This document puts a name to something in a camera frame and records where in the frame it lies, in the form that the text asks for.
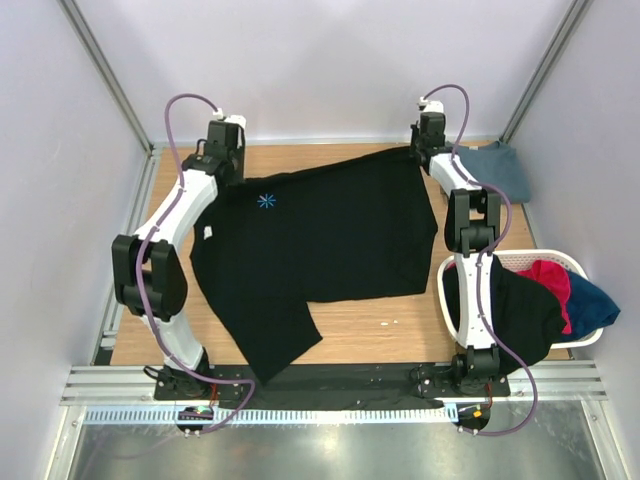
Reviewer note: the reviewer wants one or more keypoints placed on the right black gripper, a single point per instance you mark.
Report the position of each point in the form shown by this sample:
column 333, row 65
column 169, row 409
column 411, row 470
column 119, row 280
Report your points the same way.
column 415, row 132

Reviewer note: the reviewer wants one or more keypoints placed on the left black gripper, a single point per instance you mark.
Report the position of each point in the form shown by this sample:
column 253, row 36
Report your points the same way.
column 239, row 177

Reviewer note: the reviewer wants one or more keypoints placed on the black t-shirt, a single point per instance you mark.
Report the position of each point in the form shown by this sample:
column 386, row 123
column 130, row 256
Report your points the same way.
column 268, row 247

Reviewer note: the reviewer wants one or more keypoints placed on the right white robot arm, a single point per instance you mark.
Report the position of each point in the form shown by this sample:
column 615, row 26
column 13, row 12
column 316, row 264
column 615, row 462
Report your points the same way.
column 472, row 226

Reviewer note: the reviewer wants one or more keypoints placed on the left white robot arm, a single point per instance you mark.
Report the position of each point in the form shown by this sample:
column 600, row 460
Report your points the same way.
column 149, row 279

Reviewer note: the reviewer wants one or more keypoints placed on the folded teal t-shirt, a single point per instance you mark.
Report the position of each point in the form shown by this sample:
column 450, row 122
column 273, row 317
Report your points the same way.
column 497, row 164

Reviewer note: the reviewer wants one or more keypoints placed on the white laundry basket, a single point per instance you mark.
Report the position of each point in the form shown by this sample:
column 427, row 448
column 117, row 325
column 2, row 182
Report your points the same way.
column 516, row 260

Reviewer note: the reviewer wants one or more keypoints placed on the red garment in basket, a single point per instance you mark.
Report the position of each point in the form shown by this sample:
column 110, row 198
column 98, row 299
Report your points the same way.
column 554, row 278

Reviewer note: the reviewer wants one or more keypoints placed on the black garment in basket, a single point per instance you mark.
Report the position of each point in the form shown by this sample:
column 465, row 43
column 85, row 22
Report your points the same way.
column 525, row 316

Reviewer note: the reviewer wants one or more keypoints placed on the navy garment in basket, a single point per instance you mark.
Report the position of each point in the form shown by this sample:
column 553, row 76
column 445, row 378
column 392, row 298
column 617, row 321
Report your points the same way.
column 589, row 308

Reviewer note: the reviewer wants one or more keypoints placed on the right aluminium corner post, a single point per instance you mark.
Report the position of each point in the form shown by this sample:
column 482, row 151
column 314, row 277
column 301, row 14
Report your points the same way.
column 560, row 39

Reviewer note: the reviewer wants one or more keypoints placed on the aluminium corner post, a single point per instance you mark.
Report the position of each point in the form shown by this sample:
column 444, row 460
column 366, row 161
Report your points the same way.
column 560, row 39
column 91, row 45

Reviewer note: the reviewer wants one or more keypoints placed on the left aluminium corner post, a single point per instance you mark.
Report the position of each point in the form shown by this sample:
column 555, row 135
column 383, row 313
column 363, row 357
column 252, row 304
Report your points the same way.
column 91, row 45

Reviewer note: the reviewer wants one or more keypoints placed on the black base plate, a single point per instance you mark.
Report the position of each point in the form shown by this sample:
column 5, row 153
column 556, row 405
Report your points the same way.
column 331, row 387

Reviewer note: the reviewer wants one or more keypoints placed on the aluminium front rail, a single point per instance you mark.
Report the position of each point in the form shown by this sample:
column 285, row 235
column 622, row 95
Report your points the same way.
column 546, row 381

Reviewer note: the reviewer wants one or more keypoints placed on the white slotted cable duct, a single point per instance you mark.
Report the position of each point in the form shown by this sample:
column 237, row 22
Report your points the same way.
column 194, row 416

